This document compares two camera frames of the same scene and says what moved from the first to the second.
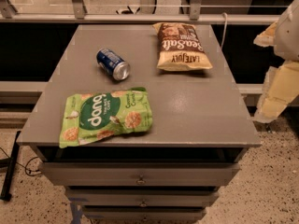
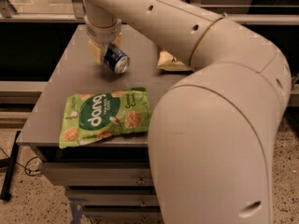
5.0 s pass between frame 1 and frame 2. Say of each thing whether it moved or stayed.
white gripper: moved
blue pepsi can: moved
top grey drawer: stayed
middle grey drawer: stayed
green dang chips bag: stayed
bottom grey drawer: stayed
